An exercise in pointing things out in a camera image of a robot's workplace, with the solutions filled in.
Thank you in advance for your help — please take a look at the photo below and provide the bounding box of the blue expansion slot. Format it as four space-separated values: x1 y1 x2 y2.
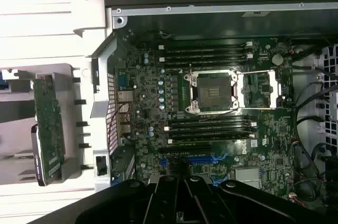
159 156 225 168

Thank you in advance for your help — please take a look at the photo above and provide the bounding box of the silver chipset heatsink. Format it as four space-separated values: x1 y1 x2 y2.
234 167 261 185

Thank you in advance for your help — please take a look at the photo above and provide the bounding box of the black expansion slot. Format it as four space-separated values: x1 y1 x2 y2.
158 142 212 154

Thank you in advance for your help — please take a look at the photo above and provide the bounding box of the black RAM slot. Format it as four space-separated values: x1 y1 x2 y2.
161 59 253 67
167 133 256 145
158 52 254 62
159 47 253 55
163 122 257 132
167 128 256 137
166 116 256 126
158 42 253 50

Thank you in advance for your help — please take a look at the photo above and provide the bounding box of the green motherboard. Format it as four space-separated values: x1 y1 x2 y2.
115 35 296 202

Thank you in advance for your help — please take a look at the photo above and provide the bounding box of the CPU socket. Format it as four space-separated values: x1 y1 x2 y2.
183 70 240 116

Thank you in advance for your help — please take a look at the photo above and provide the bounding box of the grey plastic parts rack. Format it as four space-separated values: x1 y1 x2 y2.
0 61 95 192

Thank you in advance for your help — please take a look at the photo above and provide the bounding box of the socket locking lever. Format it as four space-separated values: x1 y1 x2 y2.
189 62 195 95

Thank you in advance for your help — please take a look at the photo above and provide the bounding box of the silver socket cover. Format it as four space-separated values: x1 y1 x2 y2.
236 70 287 110

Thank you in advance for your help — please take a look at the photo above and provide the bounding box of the silver coin battery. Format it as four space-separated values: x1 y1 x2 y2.
271 54 284 66

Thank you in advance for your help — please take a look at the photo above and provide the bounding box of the open PC case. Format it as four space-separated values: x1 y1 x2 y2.
89 0 338 219

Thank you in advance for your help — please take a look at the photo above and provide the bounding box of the black internal cable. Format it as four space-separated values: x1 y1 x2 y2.
293 81 338 145

